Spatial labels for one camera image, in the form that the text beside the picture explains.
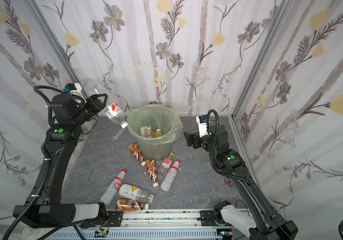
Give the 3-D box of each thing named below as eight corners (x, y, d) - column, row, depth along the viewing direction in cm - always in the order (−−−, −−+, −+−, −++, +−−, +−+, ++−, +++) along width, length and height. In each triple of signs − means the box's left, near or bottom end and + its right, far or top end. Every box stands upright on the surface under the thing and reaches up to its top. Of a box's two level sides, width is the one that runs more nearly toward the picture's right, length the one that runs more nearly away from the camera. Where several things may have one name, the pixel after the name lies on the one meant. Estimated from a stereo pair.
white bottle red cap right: (161, 189, 85) (160, 186, 81) (175, 161, 97) (175, 157, 93) (168, 192, 84) (167, 189, 80) (181, 164, 95) (181, 160, 91)
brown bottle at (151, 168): (152, 188, 85) (150, 185, 81) (146, 164, 95) (144, 160, 91) (161, 185, 86) (161, 182, 82) (154, 161, 96) (154, 157, 92)
